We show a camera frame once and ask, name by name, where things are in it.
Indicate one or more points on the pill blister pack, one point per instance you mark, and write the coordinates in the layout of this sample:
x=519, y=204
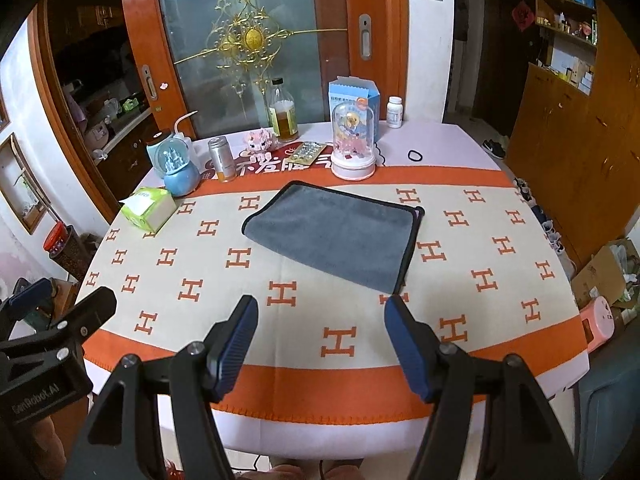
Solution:
x=307, y=153

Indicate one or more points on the red lidded bin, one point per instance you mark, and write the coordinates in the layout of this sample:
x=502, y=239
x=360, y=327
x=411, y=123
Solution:
x=57, y=240

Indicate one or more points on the pink plastic stool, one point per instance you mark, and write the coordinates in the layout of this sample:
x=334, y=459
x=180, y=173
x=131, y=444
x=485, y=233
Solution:
x=599, y=325

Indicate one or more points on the pink pig toy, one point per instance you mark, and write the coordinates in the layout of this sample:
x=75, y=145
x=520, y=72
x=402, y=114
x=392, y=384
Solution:
x=260, y=141

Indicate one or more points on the dark wooden door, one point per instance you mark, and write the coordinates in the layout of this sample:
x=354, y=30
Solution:
x=500, y=70

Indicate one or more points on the green tissue box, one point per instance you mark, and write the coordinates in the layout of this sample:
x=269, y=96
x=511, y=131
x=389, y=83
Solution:
x=149, y=210

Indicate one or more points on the grey green chair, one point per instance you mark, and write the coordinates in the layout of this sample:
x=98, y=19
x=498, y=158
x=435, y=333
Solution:
x=610, y=410

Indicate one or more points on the blue and white carton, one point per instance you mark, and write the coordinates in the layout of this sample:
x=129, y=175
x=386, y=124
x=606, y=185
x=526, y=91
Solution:
x=372, y=105

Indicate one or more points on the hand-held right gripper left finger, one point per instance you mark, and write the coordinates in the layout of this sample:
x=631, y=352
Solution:
x=235, y=347

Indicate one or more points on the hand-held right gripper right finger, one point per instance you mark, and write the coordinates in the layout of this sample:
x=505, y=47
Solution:
x=407, y=350

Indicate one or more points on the wooden shelf cabinet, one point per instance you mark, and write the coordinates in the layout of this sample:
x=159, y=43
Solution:
x=580, y=160

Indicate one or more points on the dark lidded tumbler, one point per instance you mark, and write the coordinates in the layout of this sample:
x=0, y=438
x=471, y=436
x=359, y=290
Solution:
x=154, y=152

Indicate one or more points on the cardboard box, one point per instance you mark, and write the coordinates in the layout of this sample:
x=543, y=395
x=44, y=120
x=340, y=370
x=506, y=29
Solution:
x=595, y=272

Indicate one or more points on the grey towel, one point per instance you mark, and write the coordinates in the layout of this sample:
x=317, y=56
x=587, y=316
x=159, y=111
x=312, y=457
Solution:
x=332, y=232

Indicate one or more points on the wooden picture frame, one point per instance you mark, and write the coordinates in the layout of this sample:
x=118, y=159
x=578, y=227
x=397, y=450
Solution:
x=15, y=187

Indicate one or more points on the white pill bottle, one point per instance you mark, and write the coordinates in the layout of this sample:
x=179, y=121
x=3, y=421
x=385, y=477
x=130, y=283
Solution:
x=394, y=115

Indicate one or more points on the glass bottle with amber liquid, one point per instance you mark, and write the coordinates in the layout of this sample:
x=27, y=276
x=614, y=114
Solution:
x=283, y=122

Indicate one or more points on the red paper decoration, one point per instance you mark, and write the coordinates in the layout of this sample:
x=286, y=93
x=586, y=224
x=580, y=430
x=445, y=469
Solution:
x=522, y=16

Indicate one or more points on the pair of dark sneakers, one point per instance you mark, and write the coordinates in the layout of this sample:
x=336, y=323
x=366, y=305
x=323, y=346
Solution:
x=495, y=149

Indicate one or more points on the orange and cream patterned blanket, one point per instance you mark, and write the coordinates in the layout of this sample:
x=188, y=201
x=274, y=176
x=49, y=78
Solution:
x=450, y=285

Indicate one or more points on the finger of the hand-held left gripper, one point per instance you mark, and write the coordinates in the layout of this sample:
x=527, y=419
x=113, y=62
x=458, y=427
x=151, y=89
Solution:
x=92, y=307
x=32, y=296

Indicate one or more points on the white curved-neck device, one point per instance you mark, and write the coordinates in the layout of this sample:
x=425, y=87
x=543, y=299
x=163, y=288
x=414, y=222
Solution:
x=183, y=139

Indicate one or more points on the assorted small boxes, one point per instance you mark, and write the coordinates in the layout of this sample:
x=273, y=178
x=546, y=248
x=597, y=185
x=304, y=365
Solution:
x=575, y=67

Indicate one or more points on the clear dome music box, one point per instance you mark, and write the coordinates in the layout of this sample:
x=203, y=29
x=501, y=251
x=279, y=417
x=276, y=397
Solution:
x=352, y=140

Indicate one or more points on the row of shoes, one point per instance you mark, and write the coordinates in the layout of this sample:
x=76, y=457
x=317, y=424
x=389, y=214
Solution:
x=547, y=227

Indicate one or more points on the blue snow globe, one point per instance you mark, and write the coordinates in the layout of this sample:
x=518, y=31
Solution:
x=181, y=180

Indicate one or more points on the orange framed glass sliding door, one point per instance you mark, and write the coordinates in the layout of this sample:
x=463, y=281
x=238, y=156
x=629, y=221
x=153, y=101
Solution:
x=200, y=90

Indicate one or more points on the silver drink can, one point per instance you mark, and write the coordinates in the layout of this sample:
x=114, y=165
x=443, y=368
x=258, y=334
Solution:
x=222, y=160

